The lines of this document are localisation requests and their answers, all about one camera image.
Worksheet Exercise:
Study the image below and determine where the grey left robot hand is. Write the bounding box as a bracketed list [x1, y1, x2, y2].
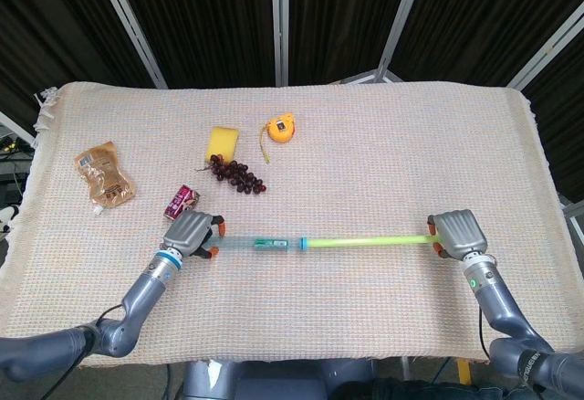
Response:
[162, 210, 228, 260]

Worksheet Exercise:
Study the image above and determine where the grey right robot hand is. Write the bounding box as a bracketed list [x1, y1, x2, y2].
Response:
[426, 208, 488, 262]

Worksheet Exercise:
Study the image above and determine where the long water squirter tube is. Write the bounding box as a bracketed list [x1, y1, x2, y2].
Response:
[207, 234, 310, 256]

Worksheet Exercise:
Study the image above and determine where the green toothbrush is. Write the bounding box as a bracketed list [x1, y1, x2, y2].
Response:
[308, 233, 439, 250]

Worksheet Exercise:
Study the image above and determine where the dark red grape bunch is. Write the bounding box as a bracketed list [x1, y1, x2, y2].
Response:
[195, 154, 268, 196]

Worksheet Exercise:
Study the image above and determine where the yellow sponge block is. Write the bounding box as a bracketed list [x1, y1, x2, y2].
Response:
[206, 126, 241, 164]

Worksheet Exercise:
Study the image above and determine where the brown sauce pouch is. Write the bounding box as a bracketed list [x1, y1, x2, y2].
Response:
[74, 141, 137, 215]

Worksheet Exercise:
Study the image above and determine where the orange tape measure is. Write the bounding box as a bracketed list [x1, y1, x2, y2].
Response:
[258, 114, 297, 164]

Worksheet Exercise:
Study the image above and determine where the beige woven tablecloth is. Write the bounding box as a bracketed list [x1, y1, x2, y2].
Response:
[0, 80, 571, 369]

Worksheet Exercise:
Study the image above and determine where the blue denim fabric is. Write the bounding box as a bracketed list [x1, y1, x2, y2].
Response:
[369, 370, 503, 400]

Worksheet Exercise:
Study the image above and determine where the dark folding screen panel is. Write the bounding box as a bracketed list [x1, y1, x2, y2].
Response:
[506, 2, 584, 205]
[89, 0, 289, 89]
[341, 0, 584, 90]
[0, 0, 168, 121]
[272, 0, 430, 87]

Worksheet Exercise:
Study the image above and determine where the grey robot torso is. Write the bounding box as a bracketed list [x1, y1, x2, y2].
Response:
[182, 357, 380, 400]

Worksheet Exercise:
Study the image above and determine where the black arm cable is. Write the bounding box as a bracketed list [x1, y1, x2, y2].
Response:
[476, 308, 493, 361]
[45, 304, 127, 400]

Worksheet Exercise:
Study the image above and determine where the black equipment with cables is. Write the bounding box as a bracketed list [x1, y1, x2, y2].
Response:
[0, 132, 36, 205]

